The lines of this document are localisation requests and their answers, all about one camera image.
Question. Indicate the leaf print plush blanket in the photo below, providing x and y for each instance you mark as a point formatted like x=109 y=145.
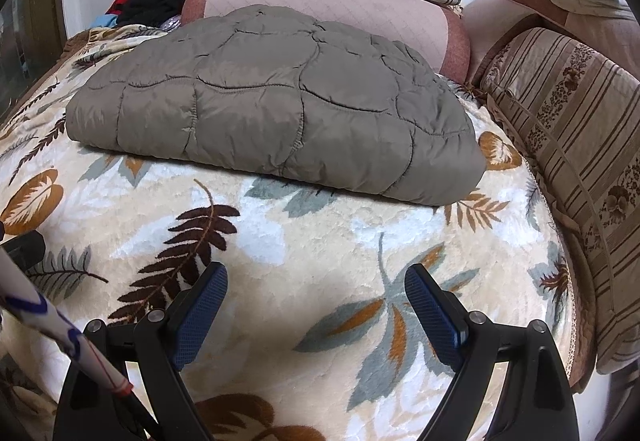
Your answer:
x=300 y=246

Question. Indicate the olive grey quilted jacket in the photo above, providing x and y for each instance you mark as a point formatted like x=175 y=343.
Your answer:
x=280 y=96

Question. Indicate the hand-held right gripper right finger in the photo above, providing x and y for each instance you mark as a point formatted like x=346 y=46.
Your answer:
x=432 y=311

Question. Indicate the light blue cloth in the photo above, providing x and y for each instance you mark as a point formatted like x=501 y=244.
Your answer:
x=102 y=21

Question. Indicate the pink quilted cushion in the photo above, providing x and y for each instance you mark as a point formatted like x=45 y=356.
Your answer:
x=350 y=6

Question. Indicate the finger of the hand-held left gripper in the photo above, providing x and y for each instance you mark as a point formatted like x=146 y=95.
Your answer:
x=22 y=248

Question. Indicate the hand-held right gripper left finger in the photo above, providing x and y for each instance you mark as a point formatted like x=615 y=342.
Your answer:
x=197 y=316

